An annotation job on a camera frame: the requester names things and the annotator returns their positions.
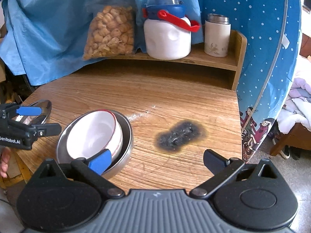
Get shiny steel plate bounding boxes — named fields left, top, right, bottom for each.
left=13, top=99, right=52, bottom=125

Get matte steel bowl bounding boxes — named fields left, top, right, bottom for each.
left=56, top=110, right=133, bottom=179

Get white bowl red rim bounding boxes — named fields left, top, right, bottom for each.
left=66, top=110, right=122, bottom=159

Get person's left hand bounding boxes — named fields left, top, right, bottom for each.
left=1, top=147, right=11, bottom=178

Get dark shoe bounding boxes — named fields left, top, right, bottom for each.
left=272, top=138, right=290, bottom=160

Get light blue cloth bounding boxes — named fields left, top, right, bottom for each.
left=1, top=0, right=202, bottom=86

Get purple white bedding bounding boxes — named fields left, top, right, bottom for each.
left=277, top=76, right=311, bottom=134

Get wooden desk shelf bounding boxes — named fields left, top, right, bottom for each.
left=103, top=30, right=247, bottom=91

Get bag of snacks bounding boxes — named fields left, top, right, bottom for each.
left=83, top=0, right=135, bottom=60

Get white thermos cup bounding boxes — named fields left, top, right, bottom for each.
left=204, top=14, right=231, bottom=57

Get white jug blue lid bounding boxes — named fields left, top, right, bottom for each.
left=142, top=0, right=200, bottom=61

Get blue dotted tent fabric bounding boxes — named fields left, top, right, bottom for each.
left=198, top=0, right=301, bottom=161

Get wooden bed frame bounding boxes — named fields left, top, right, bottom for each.
left=270, top=123, right=311, bottom=156

